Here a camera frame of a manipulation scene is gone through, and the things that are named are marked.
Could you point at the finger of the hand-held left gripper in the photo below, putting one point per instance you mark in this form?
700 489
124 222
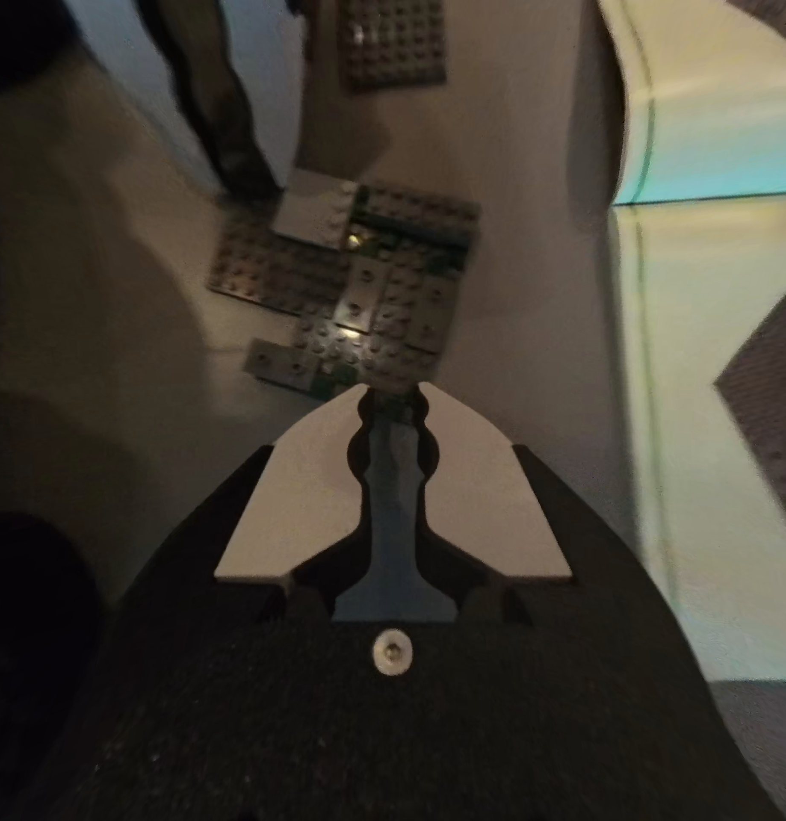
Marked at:
130 45
271 64

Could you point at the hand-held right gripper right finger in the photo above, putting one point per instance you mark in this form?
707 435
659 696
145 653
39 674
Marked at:
489 507

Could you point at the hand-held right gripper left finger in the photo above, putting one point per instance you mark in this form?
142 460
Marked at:
297 507

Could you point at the grey studded toy plate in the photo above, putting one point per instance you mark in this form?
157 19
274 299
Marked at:
393 45

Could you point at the instruction booklet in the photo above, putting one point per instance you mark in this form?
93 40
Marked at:
688 449

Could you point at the grey toy brick plate assembly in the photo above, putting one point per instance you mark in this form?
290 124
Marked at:
399 282

